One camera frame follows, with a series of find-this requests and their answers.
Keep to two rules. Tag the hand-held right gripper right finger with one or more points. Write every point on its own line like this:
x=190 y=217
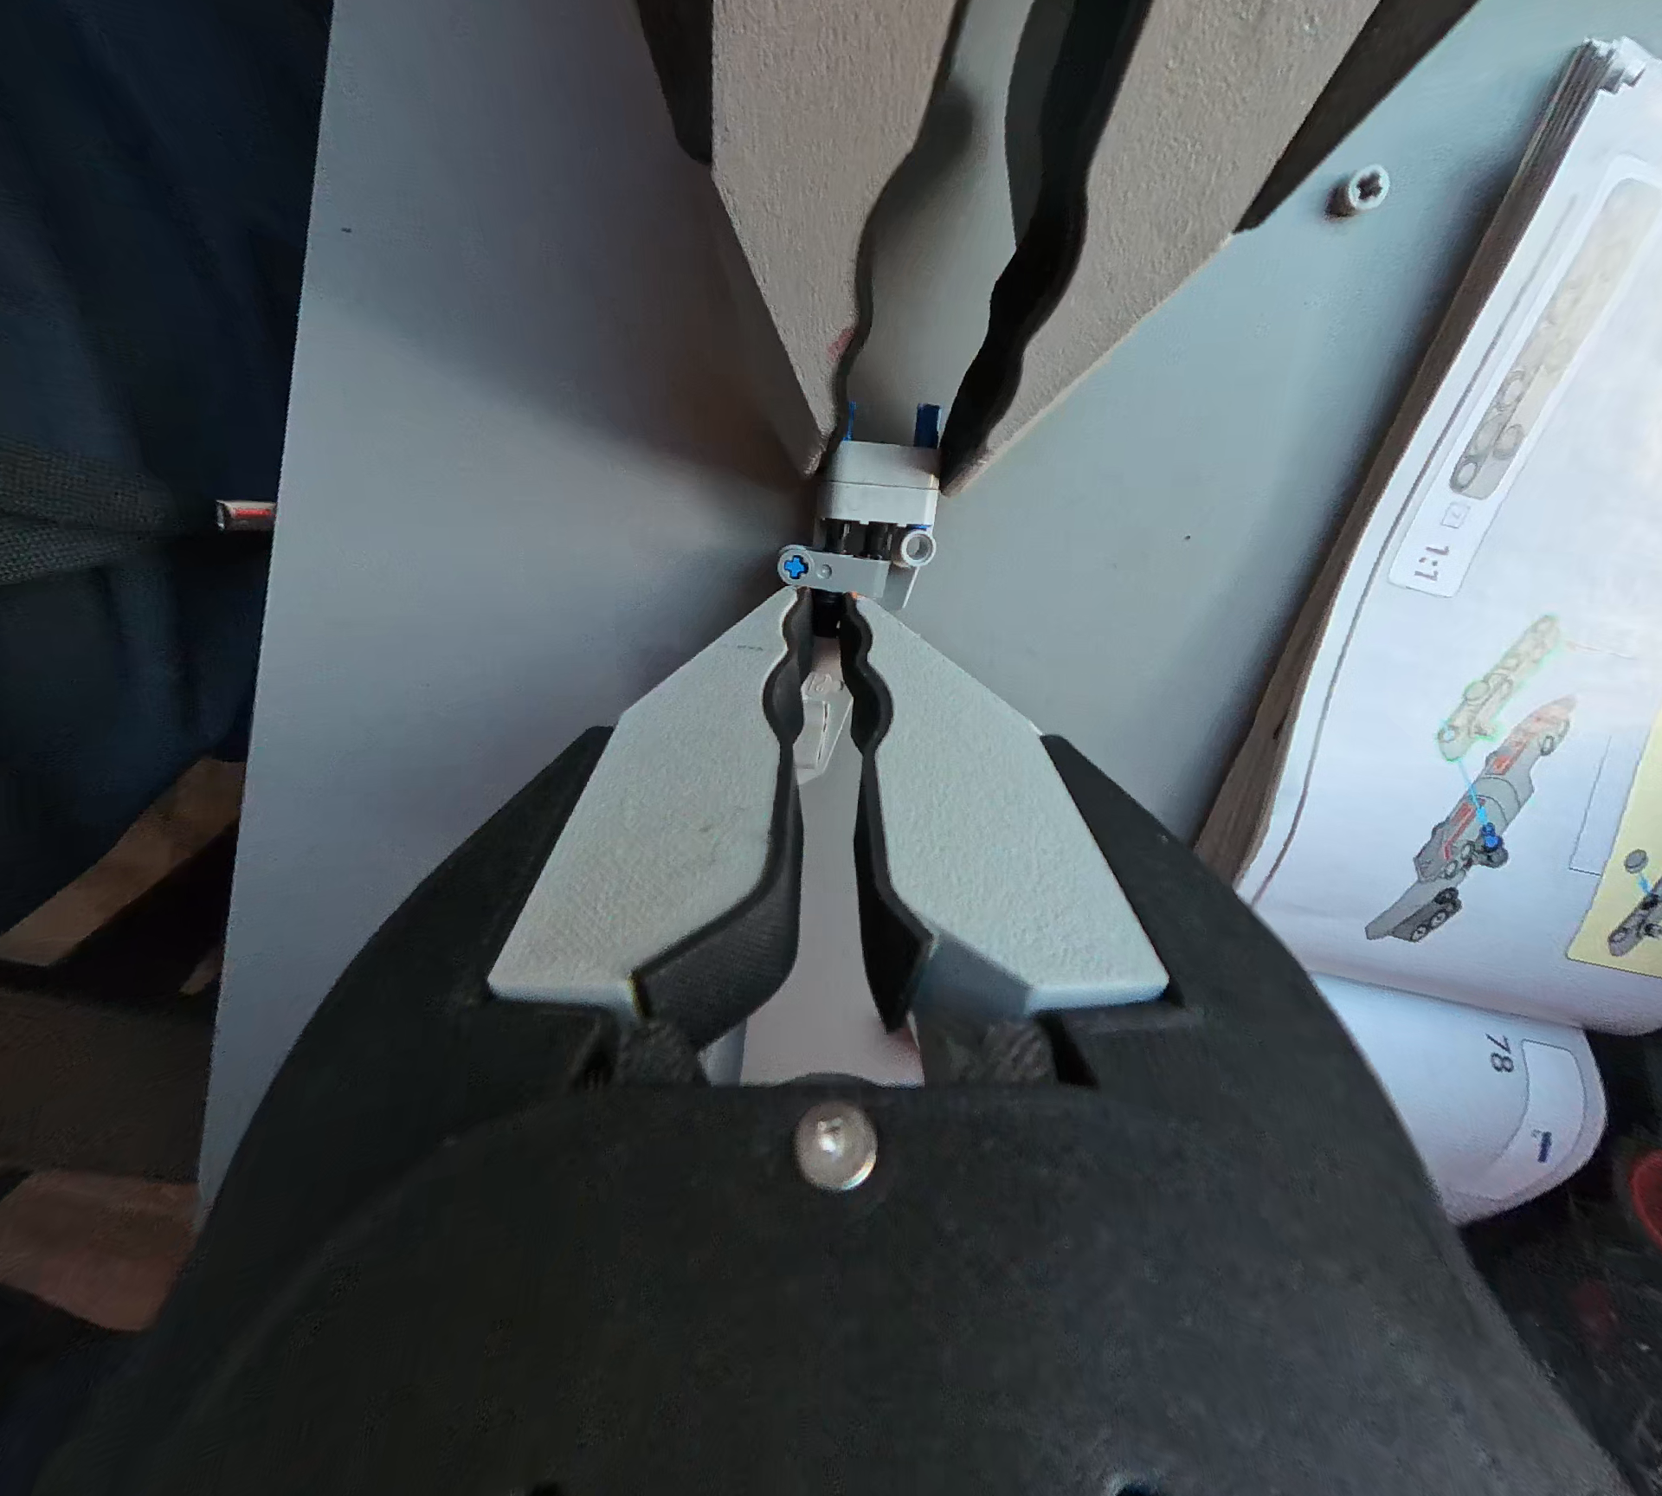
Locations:
x=1014 y=847

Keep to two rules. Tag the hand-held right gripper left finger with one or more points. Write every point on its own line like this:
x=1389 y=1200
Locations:
x=650 y=821

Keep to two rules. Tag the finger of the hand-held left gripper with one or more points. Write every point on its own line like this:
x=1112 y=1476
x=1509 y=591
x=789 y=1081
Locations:
x=832 y=28
x=1234 y=42

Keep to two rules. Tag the small grey lego assembly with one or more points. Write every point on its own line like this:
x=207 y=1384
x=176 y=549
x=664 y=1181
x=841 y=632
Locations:
x=884 y=483

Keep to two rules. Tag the open lego instruction booklet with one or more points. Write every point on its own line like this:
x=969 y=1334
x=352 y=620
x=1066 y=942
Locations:
x=1493 y=483

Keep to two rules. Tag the small metal screw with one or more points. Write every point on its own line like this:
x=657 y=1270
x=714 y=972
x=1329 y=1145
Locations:
x=1358 y=187

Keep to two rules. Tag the person's dark blue clothing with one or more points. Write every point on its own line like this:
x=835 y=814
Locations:
x=131 y=224

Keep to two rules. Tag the red patterned object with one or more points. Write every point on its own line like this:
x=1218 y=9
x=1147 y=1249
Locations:
x=1649 y=1211

